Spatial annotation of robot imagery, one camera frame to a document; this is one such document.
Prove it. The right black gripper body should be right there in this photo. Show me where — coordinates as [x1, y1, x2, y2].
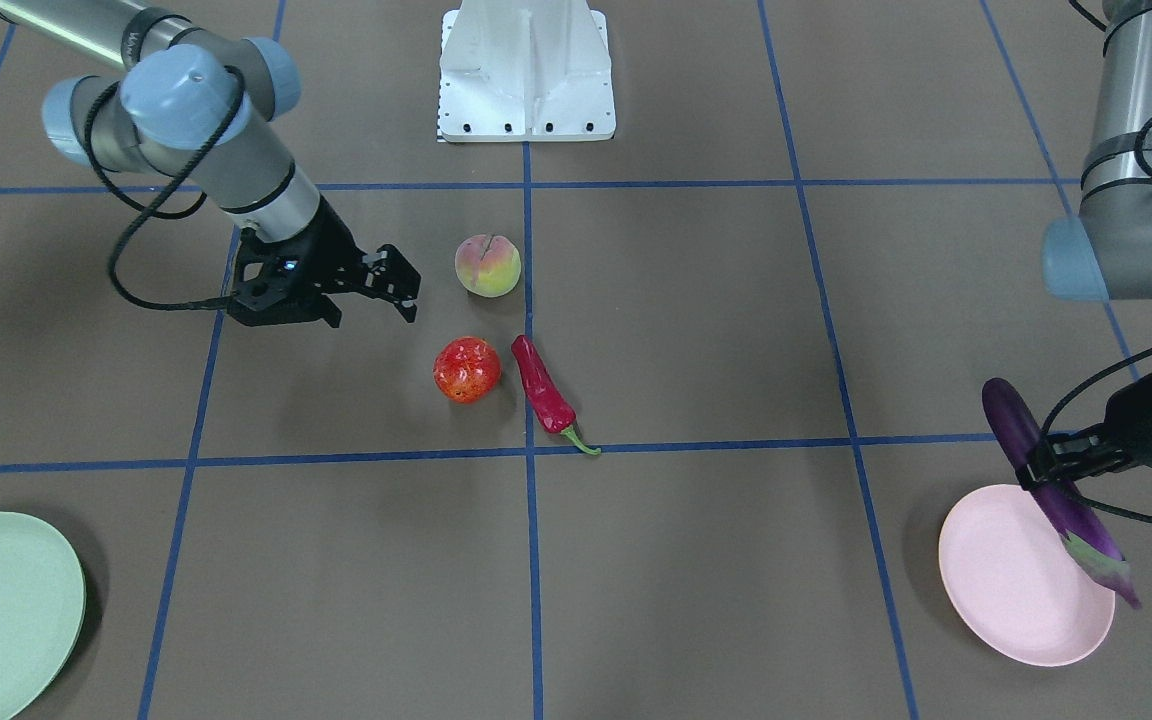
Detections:
[227, 200, 367, 328]

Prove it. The purple eggplant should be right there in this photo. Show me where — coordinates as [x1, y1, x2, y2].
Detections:
[980, 378, 1142, 611]

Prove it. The red pomegranate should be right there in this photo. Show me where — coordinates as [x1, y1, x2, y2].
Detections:
[431, 336, 502, 404]

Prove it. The red chili pepper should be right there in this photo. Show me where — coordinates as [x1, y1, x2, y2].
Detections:
[509, 334, 602, 456]

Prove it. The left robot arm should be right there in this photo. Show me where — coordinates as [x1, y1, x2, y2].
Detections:
[1043, 1, 1152, 468]

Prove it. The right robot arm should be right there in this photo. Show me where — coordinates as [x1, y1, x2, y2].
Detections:
[0, 1, 420, 328]

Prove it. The peach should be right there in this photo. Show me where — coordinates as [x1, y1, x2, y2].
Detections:
[454, 234, 524, 300]

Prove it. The pink plate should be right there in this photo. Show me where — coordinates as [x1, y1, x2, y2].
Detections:
[938, 484, 1116, 667]

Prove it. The green plate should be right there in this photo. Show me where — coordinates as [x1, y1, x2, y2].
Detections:
[0, 511, 88, 719]

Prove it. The white pedestal base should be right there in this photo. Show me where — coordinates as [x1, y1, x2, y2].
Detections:
[435, 1, 617, 143]

